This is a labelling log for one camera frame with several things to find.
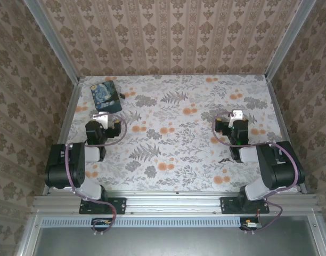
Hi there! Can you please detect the aluminium frame post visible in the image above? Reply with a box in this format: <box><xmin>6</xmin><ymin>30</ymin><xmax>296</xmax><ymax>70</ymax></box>
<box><xmin>264</xmin><ymin>0</ymin><xmax>317</xmax><ymax>81</ymax></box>
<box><xmin>22</xmin><ymin>0</ymin><xmax>80</xmax><ymax>84</ymax></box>

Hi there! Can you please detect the right wrist camera box silver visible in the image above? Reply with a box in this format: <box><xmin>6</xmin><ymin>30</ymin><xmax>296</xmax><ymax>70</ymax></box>
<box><xmin>230</xmin><ymin>109</ymin><xmax>245</xmax><ymax>122</ymax></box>

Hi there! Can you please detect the aluminium side rail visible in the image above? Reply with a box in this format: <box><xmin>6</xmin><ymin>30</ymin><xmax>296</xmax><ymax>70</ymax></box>
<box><xmin>42</xmin><ymin>79</ymin><xmax>86</xmax><ymax>196</ymax></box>
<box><xmin>266</xmin><ymin>78</ymin><xmax>308</xmax><ymax>195</ymax></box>

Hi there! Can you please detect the grey sheet metal panel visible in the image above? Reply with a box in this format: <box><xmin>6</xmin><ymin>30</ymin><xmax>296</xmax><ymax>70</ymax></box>
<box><xmin>18</xmin><ymin>213</ymin><xmax>326</xmax><ymax>256</ymax></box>

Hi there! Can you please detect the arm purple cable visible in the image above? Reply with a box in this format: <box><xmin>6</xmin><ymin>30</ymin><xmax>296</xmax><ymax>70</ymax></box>
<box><xmin>64</xmin><ymin>113</ymin><xmax>127</xmax><ymax>236</ymax></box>
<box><xmin>211</xmin><ymin>111</ymin><xmax>299</xmax><ymax>236</ymax></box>

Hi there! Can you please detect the wide aluminium mounting rail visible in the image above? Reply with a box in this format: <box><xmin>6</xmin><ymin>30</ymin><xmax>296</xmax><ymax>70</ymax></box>
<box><xmin>31</xmin><ymin>191</ymin><xmax>320</xmax><ymax>215</ymax></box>

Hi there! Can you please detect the floral patterned tablecloth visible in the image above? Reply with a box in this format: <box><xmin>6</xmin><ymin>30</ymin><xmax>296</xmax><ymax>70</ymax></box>
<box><xmin>62</xmin><ymin>75</ymin><xmax>299</xmax><ymax>193</ymax></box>

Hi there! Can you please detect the wrist camera box silver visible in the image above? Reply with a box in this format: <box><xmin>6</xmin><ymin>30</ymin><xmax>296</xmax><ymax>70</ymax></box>
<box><xmin>93</xmin><ymin>113</ymin><xmax>111</xmax><ymax>129</ymax></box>
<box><xmin>230</xmin><ymin>109</ymin><xmax>245</xmax><ymax>122</ymax></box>

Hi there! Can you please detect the white slotted cable duct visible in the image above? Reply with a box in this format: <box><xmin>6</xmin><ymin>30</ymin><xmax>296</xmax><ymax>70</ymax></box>
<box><xmin>42</xmin><ymin>216</ymin><xmax>242</xmax><ymax>228</ymax></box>

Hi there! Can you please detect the left small connector board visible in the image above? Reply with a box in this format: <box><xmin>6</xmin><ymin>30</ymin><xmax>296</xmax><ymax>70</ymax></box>
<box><xmin>91</xmin><ymin>217</ymin><xmax>113</xmax><ymax>231</ymax></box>

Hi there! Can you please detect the right small connector board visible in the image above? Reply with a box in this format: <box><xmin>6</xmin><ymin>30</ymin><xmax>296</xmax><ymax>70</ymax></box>
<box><xmin>239</xmin><ymin>217</ymin><xmax>263</xmax><ymax>231</ymax></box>

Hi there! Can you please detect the left wrist camera box silver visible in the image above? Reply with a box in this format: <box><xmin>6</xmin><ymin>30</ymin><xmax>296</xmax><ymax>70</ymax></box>
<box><xmin>93</xmin><ymin>113</ymin><xmax>111</xmax><ymax>129</ymax></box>

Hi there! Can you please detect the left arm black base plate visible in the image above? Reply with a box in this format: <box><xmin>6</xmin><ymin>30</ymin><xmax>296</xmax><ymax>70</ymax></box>
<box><xmin>78</xmin><ymin>196</ymin><xmax>127</xmax><ymax>215</ymax></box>

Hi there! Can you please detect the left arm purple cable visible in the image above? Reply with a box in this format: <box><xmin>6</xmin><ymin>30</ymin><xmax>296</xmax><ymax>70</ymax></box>
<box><xmin>64</xmin><ymin>113</ymin><xmax>127</xmax><ymax>236</ymax></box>

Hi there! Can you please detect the small connector board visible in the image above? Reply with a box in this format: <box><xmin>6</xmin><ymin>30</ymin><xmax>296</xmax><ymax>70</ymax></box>
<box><xmin>91</xmin><ymin>217</ymin><xmax>113</xmax><ymax>231</ymax></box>
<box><xmin>239</xmin><ymin>217</ymin><xmax>263</xmax><ymax>231</ymax></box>

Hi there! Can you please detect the dark blue patterned box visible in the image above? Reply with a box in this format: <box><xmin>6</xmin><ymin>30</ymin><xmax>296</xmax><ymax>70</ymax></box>
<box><xmin>90</xmin><ymin>81</ymin><xmax>126</xmax><ymax>113</ymax></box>

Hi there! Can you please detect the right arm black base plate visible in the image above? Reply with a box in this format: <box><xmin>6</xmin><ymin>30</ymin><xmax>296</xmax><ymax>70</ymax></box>
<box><xmin>220</xmin><ymin>196</ymin><xmax>271</xmax><ymax>215</ymax></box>

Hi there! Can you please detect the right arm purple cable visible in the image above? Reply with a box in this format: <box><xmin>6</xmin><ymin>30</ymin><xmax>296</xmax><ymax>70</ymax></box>
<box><xmin>211</xmin><ymin>111</ymin><xmax>299</xmax><ymax>236</ymax></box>

